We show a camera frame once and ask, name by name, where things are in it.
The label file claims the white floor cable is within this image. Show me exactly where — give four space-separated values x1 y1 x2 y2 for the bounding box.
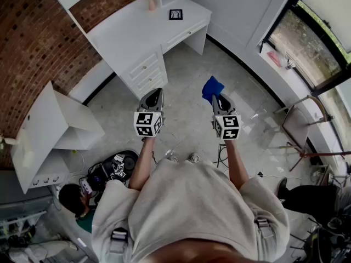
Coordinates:
256 171 302 181

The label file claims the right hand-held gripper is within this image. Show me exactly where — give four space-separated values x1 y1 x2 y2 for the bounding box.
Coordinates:
211 93 242 141

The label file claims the black equipment case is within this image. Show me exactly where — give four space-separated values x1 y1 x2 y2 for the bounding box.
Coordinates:
87 150 139 192

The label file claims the metal wire rack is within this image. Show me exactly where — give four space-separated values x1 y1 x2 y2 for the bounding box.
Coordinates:
0 196 53 248

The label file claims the metal frame chair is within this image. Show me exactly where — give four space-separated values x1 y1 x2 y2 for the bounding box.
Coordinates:
274 94 335 172

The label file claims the person's beige shirt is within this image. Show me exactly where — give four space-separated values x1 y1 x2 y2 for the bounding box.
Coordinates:
92 159 291 263

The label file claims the person's right forearm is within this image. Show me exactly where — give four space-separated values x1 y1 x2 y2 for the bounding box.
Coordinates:
224 138 250 190

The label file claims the black floor cable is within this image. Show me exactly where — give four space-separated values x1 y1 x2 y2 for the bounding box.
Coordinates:
217 143 229 169

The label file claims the blue cloth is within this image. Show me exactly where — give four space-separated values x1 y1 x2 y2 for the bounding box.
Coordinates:
201 76 225 100

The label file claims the person's left forearm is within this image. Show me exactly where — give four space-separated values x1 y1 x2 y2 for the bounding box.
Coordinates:
128 137 156 191

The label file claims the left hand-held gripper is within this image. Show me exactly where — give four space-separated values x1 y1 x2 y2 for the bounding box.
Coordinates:
133 88 166 139

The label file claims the black window frame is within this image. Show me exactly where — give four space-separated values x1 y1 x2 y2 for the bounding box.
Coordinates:
259 0 351 97

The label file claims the pink packet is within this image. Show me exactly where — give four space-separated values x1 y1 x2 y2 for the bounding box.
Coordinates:
267 50 284 66

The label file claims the white open cabinet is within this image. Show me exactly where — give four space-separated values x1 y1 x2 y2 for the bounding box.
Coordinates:
10 81 106 195

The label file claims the grey shoulder strap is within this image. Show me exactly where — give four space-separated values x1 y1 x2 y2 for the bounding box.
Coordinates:
109 227 129 258
254 218 275 240

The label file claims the red pole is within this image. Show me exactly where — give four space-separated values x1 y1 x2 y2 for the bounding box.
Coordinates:
299 151 351 159

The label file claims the black equipment pile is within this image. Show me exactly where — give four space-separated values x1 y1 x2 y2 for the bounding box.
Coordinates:
290 208 351 263

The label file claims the white desk with drawers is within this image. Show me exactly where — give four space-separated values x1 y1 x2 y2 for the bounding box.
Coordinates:
86 0 213 100

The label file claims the black picture frame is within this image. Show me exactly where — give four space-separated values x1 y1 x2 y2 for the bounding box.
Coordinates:
168 9 184 21

